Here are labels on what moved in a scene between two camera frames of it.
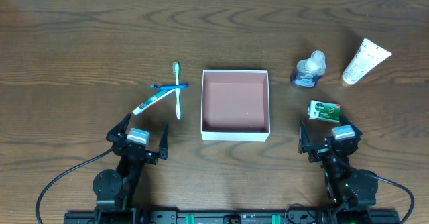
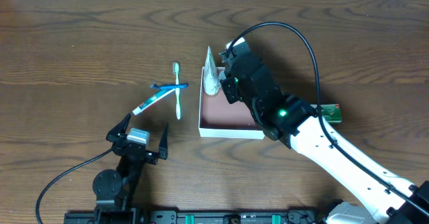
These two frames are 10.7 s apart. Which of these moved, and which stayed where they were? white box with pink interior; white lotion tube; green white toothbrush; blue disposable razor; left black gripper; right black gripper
Moved: right black gripper; white lotion tube
Stayed: blue disposable razor; left black gripper; white box with pink interior; green white toothbrush
